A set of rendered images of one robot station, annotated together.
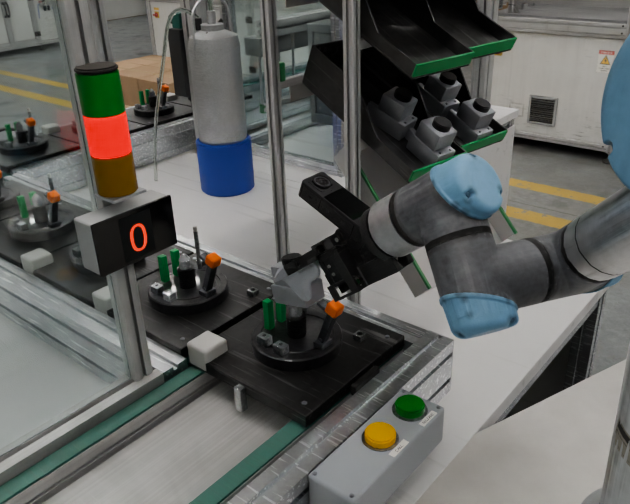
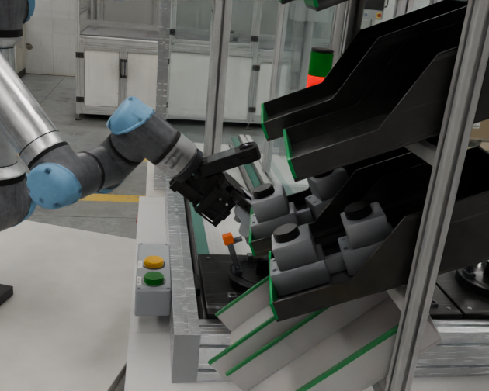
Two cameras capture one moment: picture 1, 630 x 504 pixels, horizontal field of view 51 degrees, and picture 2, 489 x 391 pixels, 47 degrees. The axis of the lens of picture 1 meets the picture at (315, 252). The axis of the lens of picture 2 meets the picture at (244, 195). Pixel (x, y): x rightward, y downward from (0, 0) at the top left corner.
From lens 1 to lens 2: 166 cm
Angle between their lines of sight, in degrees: 112
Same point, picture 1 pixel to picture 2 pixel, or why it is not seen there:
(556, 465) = (57, 365)
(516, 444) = (93, 366)
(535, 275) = not seen: hidden behind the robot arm
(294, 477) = (173, 240)
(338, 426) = (182, 265)
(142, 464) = not seen: hidden behind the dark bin
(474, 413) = (138, 373)
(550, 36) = not seen: outside the picture
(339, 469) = (157, 249)
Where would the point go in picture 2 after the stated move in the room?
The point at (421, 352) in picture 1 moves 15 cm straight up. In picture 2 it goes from (188, 320) to (192, 243)
